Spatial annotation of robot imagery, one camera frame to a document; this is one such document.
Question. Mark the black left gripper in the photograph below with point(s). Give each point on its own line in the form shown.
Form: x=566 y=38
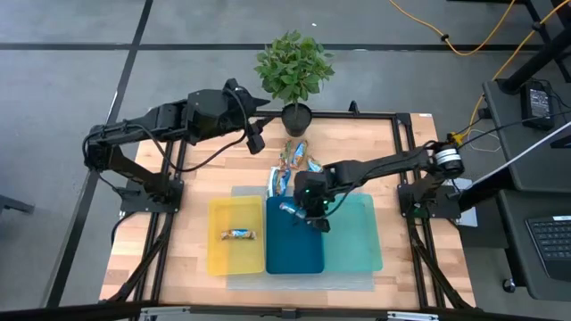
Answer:
x=214 y=111

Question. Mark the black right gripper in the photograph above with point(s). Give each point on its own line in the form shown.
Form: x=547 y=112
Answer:
x=312 y=189

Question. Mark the blue white granola bar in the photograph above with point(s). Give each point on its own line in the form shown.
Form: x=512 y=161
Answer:
x=287 y=207

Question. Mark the blue orange granola bar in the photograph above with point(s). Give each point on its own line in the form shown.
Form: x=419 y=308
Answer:
x=238 y=234
x=300 y=153

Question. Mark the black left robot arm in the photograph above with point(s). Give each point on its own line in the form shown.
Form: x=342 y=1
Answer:
x=134 y=125

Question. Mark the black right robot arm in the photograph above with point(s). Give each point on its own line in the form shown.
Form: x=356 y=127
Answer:
x=379 y=165

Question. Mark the blue wrapped granola bar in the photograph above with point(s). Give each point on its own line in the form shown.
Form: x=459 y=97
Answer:
x=284 y=180
x=314 y=165

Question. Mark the dark blue plastic bin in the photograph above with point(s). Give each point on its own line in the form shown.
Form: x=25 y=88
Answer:
x=292 y=249

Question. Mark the black plant pot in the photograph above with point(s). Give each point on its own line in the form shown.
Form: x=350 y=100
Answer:
x=296 y=120

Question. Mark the light teal translucent bin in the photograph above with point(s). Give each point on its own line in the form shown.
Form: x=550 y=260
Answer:
x=357 y=241

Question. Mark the green leafy plant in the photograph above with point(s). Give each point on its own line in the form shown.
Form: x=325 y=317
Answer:
x=292 y=67

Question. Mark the yellow plastic bin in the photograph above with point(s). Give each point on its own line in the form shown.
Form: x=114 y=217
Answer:
x=236 y=258

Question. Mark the white paper sheet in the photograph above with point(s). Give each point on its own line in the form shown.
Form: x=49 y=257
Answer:
x=468 y=218

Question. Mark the black side desk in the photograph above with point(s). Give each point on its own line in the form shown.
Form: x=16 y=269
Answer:
x=504 y=147

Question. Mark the black keyboard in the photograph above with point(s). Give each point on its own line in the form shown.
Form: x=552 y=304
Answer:
x=553 y=245

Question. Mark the black power adapter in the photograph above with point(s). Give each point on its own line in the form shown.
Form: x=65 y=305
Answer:
x=537 y=104

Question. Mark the black chair base leg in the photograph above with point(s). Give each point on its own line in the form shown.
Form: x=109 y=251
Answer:
x=15 y=205

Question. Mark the black floor stand leg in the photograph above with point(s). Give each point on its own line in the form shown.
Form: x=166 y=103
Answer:
x=535 y=62

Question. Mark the black aluminium table frame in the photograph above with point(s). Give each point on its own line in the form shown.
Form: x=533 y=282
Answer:
x=339 y=115

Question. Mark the black camera rig frame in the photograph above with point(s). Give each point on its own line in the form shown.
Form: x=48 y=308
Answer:
x=89 y=312

